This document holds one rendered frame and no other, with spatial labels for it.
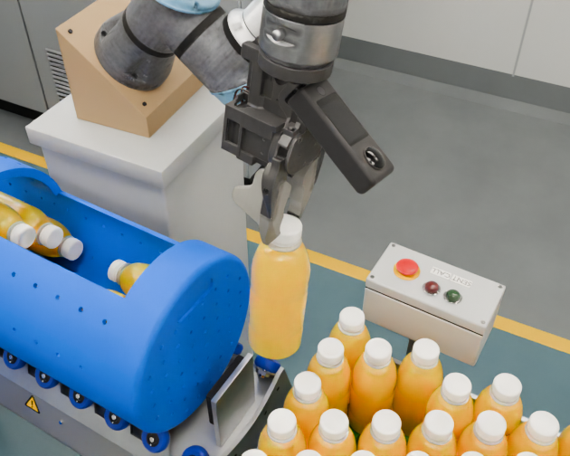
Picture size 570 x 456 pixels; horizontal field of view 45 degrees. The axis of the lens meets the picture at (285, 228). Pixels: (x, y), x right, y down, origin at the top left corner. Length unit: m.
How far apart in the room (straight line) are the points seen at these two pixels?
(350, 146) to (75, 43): 0.79
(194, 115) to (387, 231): 1.58
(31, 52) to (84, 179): 1.94
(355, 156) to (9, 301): 0.60
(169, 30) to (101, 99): 0.22
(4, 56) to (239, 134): 2.83
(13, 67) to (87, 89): 2.12
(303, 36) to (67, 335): 0.56
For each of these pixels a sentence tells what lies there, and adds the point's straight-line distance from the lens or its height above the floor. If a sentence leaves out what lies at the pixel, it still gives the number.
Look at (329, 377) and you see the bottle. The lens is 1.04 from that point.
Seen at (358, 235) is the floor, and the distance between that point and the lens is 2.79.
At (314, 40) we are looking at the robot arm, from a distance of 0.62.
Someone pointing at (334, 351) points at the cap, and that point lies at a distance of 1.02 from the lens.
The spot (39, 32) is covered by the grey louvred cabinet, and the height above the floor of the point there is 0.54.
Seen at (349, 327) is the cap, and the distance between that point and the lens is 1.05.
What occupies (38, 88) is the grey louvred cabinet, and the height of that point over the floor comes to 0.24.
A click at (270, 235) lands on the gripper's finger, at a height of 1.40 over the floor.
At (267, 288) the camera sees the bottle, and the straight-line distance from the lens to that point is 0.77.
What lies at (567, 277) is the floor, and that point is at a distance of 2.82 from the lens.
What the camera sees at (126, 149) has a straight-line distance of 1.31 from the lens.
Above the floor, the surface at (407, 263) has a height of 1.11.
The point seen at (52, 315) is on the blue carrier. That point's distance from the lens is 1.00.
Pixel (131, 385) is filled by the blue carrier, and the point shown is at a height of 1.15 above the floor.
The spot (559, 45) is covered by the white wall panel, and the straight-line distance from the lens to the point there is 3.58.
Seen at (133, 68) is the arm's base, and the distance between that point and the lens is 1.30.
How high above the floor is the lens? 1.90
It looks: 43 degrees down
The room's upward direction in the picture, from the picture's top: straight up
